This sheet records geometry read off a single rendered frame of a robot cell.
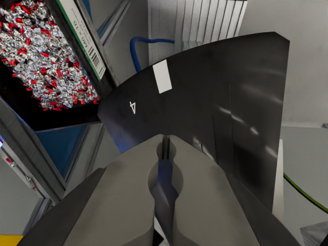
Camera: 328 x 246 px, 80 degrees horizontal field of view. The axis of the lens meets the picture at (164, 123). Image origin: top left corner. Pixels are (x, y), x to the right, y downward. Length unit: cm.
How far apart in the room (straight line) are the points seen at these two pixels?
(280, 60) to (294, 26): 117
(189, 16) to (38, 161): 88
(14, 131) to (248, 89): 50
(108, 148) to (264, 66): 123
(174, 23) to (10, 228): 126
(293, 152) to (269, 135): 142
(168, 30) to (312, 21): 76
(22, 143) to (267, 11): 119
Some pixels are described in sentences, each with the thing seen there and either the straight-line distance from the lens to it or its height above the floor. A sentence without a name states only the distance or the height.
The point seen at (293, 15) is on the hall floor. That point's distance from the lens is 133.
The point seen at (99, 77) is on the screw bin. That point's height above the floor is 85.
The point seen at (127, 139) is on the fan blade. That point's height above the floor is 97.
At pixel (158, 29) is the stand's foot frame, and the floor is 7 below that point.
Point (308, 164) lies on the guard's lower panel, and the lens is 158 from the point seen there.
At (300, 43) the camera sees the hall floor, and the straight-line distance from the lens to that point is 143.
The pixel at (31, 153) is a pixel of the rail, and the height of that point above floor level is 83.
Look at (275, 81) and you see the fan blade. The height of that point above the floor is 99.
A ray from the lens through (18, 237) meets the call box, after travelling 66.
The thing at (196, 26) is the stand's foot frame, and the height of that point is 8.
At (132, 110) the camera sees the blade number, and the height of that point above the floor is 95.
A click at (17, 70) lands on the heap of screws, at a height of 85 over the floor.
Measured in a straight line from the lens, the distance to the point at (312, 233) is 54.
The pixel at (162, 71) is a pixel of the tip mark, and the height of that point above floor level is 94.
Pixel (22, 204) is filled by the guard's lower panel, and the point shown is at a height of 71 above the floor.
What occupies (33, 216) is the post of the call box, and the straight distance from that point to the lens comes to 74.
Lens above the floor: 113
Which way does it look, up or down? 46 degrees down
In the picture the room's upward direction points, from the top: 178 degrees counter-clockwise
